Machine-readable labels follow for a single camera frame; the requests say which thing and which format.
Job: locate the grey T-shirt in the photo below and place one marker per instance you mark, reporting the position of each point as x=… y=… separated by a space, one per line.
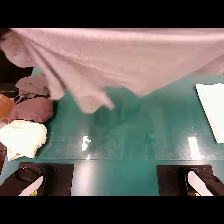
x=126 y=56

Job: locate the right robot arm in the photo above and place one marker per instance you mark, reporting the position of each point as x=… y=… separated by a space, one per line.
x=199 y=182

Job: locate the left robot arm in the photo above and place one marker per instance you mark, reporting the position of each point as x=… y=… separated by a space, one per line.
x=30 y=175

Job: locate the maroon garment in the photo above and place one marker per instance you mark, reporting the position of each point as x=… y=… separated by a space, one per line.
x=33 y=110

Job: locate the grey-brown garment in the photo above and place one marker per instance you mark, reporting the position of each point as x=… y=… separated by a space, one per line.
x=33 y=85

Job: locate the cream garment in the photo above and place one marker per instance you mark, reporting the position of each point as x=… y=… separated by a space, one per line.
x=21 y=136

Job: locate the white garment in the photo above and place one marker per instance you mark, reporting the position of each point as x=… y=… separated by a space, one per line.
x=213 y=106

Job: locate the orange-brown garment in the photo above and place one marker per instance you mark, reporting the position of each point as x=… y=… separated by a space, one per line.
x=5 y=106

